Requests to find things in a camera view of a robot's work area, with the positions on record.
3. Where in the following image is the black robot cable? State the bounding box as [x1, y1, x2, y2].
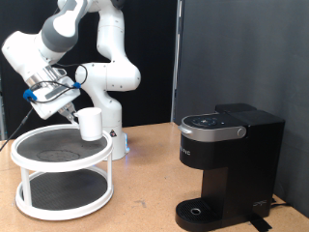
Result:
[0, 63, 89, 153]

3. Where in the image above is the black Keurig coffee machine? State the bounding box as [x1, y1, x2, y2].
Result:
[175, 102, 286, 232]

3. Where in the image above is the black tape strip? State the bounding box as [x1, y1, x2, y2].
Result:
[246, 214, 273, 232]

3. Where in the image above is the blue cable clip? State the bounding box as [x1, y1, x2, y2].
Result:
[22, 89, 39, 102]

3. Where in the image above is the white mug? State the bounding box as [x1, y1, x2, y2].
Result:
[72, 106, 104, 142]

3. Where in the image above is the black power cord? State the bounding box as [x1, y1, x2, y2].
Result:
[269, 196, 293, 209]

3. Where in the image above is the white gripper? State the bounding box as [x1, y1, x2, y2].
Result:
[31, 76, 82, 126]

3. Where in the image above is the white two-tier turntable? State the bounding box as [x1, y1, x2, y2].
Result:
[10, 124, 115, 221]

